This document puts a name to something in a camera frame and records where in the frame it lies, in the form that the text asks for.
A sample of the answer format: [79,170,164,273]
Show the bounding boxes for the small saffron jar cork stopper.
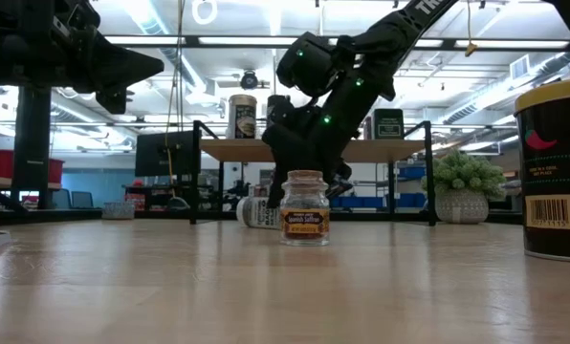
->
[279,170,332,247]

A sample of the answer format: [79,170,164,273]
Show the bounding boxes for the blue chair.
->
[53,188,74,210]
[72,190,95,210]

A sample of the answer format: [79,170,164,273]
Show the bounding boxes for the black overhead rig camera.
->
[239,69,271,91]

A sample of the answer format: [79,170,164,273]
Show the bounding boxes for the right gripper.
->
[260,71,397,209]

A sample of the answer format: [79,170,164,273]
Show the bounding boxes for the red tool cart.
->
[123,179,146,211]

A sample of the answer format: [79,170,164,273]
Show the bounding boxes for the hanging yellow tag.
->
[464,0,478,58]

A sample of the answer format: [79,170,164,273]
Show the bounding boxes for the furikake seasoning jar tan lid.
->
[227,94,258,140]

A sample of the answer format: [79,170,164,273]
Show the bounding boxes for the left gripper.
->
[35,0,165,116]

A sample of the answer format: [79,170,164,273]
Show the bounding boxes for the green black pepper tin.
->
[371,108,406,140]

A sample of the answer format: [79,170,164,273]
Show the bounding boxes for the wooden shelf black metal legs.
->
[190,118,434,226]

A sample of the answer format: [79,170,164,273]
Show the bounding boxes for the dark spice jar yellow lid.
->
[514,77,570,266]

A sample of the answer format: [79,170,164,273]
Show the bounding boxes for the everything bagel seasoning jar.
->
[235,195,282,230]

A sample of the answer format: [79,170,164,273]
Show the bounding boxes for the blue storage bins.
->
[329,165,428,211]

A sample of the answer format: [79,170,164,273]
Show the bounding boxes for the yellow handled broom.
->
[165,146,191,211]

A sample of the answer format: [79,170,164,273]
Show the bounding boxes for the black aluminium rig frame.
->
[0,33,570,226]

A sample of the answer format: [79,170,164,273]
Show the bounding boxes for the black monitor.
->
[135,131,196,178]

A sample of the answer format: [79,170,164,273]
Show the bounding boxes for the green succulent in patterned pot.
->
[421,148,508,226]

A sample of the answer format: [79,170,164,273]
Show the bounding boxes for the hanging grey cord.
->
[168,0,186,120]

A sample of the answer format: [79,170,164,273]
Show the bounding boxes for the white ring light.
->
[191,0,218,26]

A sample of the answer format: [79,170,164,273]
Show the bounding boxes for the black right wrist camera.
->
[267,94,294,126]

